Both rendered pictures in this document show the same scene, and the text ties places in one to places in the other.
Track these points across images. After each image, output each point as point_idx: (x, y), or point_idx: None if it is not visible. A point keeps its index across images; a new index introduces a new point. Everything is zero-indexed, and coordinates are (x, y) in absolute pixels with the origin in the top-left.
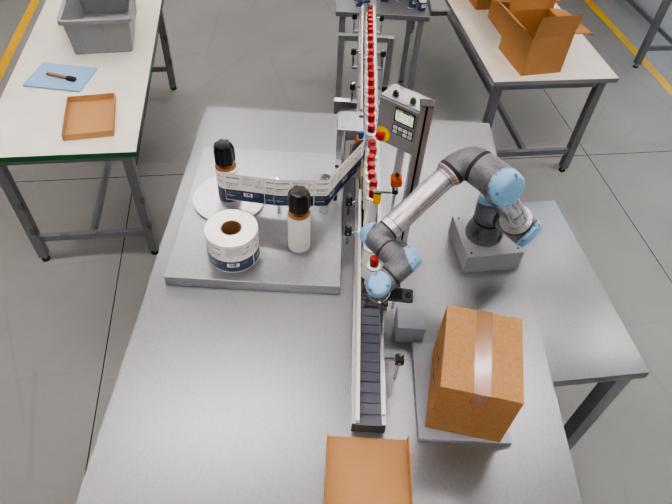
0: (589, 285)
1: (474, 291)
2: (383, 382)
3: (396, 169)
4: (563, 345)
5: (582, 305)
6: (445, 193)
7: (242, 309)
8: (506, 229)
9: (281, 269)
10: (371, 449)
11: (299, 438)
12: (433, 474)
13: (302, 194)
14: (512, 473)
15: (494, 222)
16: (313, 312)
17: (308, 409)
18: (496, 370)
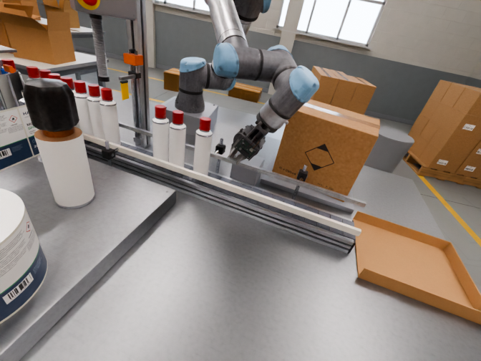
0: (242, 114)
1: (224, 140)
2: (330, 190)
3: (104, 69)
4: (278, 135)
5: (254, 120)
6: (121, 114)
7: (117, 323)
8: None
9: (98, 229)
10: (367, 245)
11: (366, 309)
12: (379, 216)
13: (60, 82)
14: (368, 183)
15: (208, 80)
16: (186, 231)
17: (324, 284)
18: (354, 117)
